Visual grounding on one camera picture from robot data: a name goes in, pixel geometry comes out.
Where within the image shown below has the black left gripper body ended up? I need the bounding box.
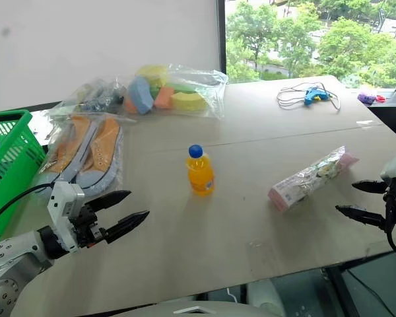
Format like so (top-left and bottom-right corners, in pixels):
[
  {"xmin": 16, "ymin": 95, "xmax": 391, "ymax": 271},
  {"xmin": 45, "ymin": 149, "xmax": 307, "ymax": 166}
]
[{"xmin": 71, "ymin": 203, "xmax": 108, "ymax": 250}]

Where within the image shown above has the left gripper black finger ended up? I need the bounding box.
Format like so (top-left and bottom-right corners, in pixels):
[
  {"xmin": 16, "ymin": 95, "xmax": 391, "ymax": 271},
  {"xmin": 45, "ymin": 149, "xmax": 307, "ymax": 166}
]
[
  {"xmin": 103, "ymin": 210, "xmax": 150, "ymax": 245},
  {"xmin": 85, "ymin": 190, "xmax": 133, "ymax": 215}
]

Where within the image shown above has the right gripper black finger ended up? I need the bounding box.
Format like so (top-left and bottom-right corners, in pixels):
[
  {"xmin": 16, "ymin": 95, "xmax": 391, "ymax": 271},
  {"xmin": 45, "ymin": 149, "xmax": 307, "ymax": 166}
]
[
  {"xmin": 351, "ymin": 180, "xmax": 389, "ymax": 195},
  {"xmin": 335, "ymin": 204, "xmax": 387, "ymax": 229}
]

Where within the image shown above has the green plastic basket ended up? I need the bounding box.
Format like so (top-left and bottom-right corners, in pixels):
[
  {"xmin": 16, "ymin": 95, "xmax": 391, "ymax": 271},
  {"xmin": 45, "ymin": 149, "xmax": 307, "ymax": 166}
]
[{"xmin": 0, "ymin": 109, "xmax": 48, "ymax": 249}]

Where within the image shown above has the clear bag of dark items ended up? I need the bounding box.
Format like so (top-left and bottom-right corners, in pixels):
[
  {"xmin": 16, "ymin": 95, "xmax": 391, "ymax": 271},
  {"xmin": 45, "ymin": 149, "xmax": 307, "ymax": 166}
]
[{"xmin": 50, "ymin": 75, "xmax": 130, "ymax": 117}]

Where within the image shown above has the clear bag of sneakers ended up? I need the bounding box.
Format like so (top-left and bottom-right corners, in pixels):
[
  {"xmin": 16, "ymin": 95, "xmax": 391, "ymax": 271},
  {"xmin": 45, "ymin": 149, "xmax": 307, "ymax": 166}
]
[{"xmin": 38, "ymin": 110, "xmax": 138, "ymax": 198}]

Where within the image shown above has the pink box in clear wrap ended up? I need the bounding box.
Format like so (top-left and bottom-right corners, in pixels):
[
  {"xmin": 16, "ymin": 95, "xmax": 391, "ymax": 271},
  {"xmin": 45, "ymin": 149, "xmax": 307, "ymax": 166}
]
[{"xmin": 267, "ymin": 145, "xmax": 360, "ymax": 213}]

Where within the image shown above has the orange juice bottle blue cap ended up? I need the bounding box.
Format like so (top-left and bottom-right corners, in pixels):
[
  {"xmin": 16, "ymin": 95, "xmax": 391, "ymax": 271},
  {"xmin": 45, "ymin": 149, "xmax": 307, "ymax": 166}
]
[{"xmin": 185, "ymin": 144, "xmax": 216, "ymax": 197}]

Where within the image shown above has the purple toy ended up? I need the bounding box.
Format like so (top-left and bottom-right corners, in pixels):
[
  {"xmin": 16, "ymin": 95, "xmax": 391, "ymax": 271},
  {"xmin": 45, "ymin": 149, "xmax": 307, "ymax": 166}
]
[{"xmin": 356, "ymin": 92, "xmax": 378, "ymax": 106}]

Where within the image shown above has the small orange sponge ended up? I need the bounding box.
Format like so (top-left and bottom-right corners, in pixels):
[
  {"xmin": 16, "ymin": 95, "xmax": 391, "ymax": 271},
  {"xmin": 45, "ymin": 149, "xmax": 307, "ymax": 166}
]
[{"xmin": 123, "ymin": 98, "xmax": 140, "ymax": 115}]

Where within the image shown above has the blue sponge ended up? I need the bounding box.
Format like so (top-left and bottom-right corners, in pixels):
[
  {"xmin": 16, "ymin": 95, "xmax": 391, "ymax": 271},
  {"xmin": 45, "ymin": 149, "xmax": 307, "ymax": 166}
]
[{"xmin": 127, "ymin": 76, "xmax": 154, "ymax": 116}]

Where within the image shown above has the blue glue gun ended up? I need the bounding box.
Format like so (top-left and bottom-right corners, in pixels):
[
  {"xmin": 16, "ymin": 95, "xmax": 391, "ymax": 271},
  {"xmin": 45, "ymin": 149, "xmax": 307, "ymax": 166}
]
[{"xmin": 304, "ymin": 86, "xmax": 331, "ymax": 107}]

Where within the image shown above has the orange pink sponge block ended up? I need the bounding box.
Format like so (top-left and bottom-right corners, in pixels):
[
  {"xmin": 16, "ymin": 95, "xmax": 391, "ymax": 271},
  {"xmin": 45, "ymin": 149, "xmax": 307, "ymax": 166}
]
[{"xmin": 153, "ymin": 86, "xmax": 174, "ymax": 110}]

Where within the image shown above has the yellow arch sponge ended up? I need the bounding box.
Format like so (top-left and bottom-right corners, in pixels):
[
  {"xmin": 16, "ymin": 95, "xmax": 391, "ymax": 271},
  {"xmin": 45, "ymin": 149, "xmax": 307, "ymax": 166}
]
[{"xmin": 170, "ymin": 91, "xmax": 209, "ymax": 113}]

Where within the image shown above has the yellow round sponge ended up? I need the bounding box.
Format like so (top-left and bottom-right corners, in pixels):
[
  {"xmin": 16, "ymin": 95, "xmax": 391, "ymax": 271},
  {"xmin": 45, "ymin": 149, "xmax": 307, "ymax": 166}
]
[{"xmin": 135, "ymin": 64, "xmax": 169, "ymax": 88}]

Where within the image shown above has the green sponge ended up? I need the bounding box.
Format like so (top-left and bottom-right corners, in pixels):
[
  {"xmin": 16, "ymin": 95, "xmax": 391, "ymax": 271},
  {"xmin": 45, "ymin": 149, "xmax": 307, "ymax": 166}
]
[{"xmin": 164, "ymin": 80, "xmax": 199, "ymax": 96}]

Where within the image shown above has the clear bag of sponges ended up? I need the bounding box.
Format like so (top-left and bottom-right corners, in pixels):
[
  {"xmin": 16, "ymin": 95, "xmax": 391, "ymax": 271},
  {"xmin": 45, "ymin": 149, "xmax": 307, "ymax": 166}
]
[{"xmin": 123, "ymin": 63, "xmax": 229, "ymax": 120}]

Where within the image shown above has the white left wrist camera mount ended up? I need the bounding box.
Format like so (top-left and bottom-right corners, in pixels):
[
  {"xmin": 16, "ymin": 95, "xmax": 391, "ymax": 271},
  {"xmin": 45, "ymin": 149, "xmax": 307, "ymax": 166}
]
[{"xmin": 46, "ymin": 180, "xmax": 86, "ymax": 254}]

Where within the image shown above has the thin black floor cable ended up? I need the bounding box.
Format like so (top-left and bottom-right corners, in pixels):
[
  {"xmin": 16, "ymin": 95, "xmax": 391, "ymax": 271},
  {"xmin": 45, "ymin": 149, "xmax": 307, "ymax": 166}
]
[{"xmin": 345, "ymin": 268, "xmax": 396, "ymax": 317}]

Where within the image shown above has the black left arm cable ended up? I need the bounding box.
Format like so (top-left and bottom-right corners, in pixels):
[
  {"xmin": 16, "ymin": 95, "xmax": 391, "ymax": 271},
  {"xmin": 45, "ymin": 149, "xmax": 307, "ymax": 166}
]
[{"xmin": 0, "ymin": 182, "xmax": 59, "ymax": 229}]

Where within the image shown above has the black window frame post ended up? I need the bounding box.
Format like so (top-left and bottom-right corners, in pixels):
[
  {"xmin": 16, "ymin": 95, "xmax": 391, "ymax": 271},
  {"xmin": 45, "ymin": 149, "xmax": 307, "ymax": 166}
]
[{"xmin": 216, "ymin": 0, "xmax": 227, "ymax": 75}]

